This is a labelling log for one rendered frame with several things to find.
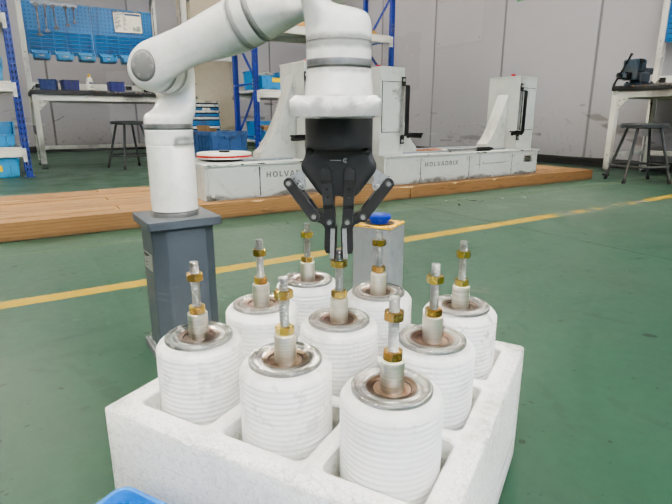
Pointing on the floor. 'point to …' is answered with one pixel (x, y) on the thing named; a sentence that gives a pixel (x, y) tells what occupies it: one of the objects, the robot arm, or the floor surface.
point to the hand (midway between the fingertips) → (339, 241)
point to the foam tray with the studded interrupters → (500, 379)
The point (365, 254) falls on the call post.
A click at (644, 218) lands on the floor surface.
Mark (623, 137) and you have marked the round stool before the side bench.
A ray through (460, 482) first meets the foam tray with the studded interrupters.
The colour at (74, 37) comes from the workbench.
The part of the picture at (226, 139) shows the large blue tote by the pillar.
